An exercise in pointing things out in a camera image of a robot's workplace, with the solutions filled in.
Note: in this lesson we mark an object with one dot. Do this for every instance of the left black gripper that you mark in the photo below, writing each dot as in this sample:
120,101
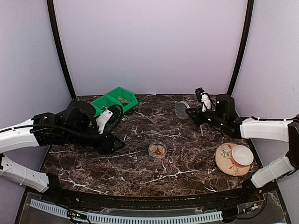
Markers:
105,147

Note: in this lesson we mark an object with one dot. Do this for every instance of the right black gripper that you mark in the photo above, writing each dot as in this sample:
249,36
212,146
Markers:
197,119

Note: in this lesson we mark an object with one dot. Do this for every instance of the grey round plastic lid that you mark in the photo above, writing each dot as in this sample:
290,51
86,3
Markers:
180,109

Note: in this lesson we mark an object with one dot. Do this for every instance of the green bin mixed candies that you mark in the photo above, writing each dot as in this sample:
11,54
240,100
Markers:
101,104

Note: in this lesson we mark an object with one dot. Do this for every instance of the clear plastic cup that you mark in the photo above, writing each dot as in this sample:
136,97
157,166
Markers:
157,151

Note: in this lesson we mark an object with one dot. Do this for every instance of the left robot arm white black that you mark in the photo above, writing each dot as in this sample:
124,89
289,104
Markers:
78,124

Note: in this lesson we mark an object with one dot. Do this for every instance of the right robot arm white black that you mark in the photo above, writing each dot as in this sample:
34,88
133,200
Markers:
221,114

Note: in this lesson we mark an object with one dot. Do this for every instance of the beige floral plate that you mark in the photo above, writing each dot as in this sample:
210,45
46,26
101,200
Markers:
224,161

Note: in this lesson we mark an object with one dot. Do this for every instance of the white orange bowl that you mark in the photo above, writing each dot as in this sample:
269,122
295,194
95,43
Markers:
242,156

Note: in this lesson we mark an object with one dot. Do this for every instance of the white slotted cable duct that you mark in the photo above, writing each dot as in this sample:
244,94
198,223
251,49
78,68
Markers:
96,218

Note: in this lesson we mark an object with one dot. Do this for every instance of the black front rail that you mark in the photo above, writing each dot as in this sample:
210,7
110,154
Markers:
83,197

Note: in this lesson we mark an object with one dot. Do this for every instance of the right black frame post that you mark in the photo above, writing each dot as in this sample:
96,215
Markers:
242,46

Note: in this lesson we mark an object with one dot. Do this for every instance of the black frame post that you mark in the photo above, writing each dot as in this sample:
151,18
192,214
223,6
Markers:
242,46
59,48

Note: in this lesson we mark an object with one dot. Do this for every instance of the left black frame post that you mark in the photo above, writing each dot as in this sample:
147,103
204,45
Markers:
59,48

